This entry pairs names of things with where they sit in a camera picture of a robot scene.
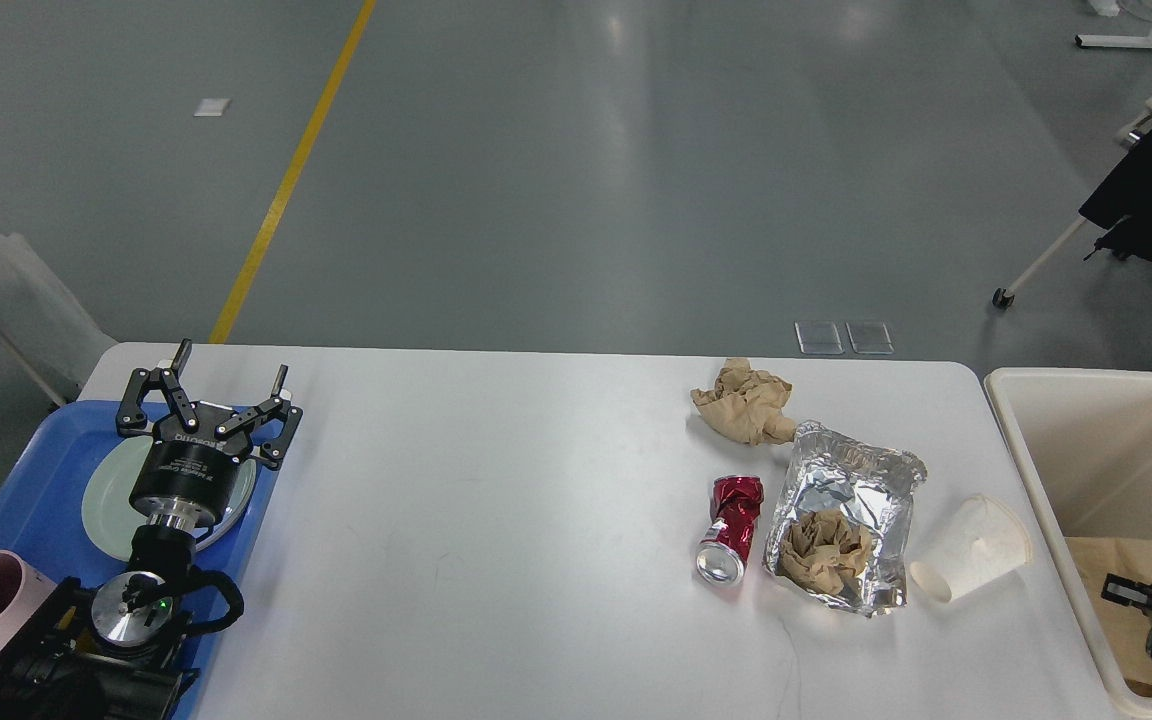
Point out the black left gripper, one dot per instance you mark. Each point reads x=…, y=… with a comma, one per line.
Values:
x=194, y=478

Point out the crushed red soda can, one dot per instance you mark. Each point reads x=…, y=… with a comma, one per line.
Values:
x=723, y=552

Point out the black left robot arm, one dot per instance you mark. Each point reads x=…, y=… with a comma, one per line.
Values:
x=128, y=639

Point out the crumpled paper on foil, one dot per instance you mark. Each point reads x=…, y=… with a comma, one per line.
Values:
x=825, y=552

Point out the brown paper bag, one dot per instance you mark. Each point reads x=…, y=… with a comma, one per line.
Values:
x=1125, y=629

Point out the small white paper cup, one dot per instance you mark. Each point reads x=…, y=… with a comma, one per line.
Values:
x=982, y=541

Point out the person in white trousers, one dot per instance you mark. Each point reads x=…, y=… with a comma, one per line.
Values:
x=43, y=317

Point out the green plate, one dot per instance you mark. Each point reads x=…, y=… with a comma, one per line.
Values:
x=110, y=521

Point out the beige plastic bin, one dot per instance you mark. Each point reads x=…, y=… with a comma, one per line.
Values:
x=1082, y=441

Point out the blue plastic tray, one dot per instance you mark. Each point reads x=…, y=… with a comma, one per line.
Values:
x=40, y=520

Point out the silver foil bag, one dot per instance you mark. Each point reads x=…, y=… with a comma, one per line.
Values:
x=874, y=487

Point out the brown paper ball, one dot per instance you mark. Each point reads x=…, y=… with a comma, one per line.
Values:
x=746, y=405

